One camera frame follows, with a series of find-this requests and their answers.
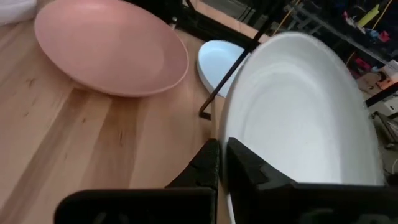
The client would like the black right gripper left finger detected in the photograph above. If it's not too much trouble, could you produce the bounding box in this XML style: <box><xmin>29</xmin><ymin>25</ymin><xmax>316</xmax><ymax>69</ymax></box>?
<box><xmin>54</xmin><ymin>138</ymin><xmax>220</xmax><ymax>224</ymax></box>

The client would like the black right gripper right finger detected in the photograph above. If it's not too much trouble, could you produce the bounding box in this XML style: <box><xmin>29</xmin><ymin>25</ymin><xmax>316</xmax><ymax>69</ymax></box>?
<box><xmin>226</xmin><ymin>136</ymin><xmax>398</xmax><ymax>224</ymax></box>

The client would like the pale grey-blue plate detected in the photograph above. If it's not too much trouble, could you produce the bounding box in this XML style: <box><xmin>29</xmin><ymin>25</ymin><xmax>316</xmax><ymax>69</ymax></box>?
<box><xmin>217</xmin><ymin>30</ymin><xmax>386</xmax><ymax>224</ymax></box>

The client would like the sky blue plate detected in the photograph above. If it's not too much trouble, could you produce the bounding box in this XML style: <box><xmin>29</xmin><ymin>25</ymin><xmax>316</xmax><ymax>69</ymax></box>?
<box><xmin>197</xmin><ymin>39</ymin><xmax>251</xmax><ymax>99</ymax></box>

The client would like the light pink plate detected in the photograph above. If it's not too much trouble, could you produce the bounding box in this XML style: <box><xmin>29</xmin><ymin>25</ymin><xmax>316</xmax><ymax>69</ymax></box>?
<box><xmin>34</xmin><ymin>0</ymin><xmax>190</xmax><ymax>98</ymax></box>

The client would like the black wire dish rack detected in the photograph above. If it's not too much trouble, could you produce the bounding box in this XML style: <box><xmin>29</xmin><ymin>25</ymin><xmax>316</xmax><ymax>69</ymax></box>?
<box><xmin>198</xmin><ymin>0</ymin><xmax>287</xmax><ymax>121</ymax></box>

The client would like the black aluminium table frame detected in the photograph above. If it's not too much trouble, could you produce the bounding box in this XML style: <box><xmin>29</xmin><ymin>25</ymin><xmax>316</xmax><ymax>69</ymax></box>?
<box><xmin>124</xmin><ymin>0</ymin><xmax>262</xmax><ymax>50</ymax></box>

